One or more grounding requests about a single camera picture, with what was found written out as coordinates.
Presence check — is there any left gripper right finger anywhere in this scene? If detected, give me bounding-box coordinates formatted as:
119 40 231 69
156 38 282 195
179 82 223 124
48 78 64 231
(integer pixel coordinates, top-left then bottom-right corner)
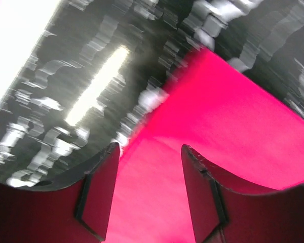
181 145 304 242

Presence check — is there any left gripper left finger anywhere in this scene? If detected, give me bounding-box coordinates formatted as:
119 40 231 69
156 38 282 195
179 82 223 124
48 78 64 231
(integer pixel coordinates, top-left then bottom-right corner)
0 143 120 242

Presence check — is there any pink red t shirt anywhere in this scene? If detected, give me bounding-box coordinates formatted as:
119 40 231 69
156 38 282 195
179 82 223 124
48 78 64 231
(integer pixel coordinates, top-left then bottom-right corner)
106 50 304 242

